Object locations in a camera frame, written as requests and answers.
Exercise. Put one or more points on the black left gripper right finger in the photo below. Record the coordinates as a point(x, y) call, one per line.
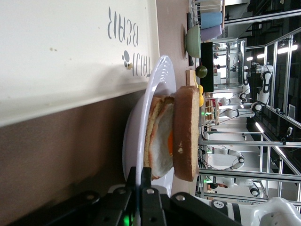
point(164, 212)

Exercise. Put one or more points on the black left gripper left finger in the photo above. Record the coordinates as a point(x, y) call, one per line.
point(94, 212)

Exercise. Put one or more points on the fried egg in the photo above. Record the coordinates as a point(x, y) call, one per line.
point(162, 141)

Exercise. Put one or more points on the plain brown bread slice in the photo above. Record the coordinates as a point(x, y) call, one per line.
point(185, 131)

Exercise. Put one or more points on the white round plate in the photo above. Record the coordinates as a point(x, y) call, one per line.
point(162, 70)

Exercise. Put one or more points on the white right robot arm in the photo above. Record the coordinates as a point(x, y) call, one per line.
point(270, 212)

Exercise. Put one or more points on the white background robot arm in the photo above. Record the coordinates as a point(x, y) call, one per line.
point(231, 151)
point(266, 77)
point(257, 107)
point(225, 182)

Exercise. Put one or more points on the brown table mat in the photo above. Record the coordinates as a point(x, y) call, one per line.
point(47, 153)

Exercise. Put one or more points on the yellow lemon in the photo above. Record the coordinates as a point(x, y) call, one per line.
point(200, 88)
point(201, 100)

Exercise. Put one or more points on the wooden cutting board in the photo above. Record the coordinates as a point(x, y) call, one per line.
point(190, 77)

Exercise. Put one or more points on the dark green avocado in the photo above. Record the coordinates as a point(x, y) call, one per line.
point(201, 71)

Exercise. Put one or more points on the black panel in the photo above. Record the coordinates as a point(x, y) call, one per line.
point(207, 66)

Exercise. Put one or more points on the cream bear print tray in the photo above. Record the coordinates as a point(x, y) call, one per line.
point(58, 47)

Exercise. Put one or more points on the light green bowl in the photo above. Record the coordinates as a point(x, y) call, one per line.
point(192, 41)

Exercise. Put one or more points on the lavender cup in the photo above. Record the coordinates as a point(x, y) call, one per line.
point(211, 33)

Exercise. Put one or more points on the light blue cup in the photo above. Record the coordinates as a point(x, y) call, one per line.
point(211, 20)

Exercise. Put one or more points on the aluminium frame enclosure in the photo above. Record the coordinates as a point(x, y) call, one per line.
point(235, 142)

